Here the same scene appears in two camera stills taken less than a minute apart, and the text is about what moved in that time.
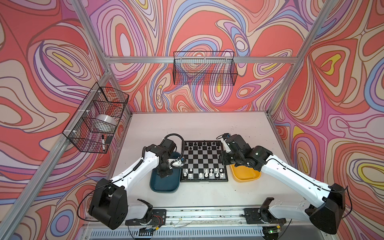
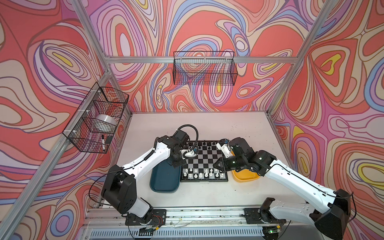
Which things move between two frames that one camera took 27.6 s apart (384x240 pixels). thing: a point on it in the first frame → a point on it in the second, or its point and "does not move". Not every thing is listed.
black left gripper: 164,174 → 177,164
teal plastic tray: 169,184 does not move
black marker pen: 103,144 does not move
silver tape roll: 106,119 does not move
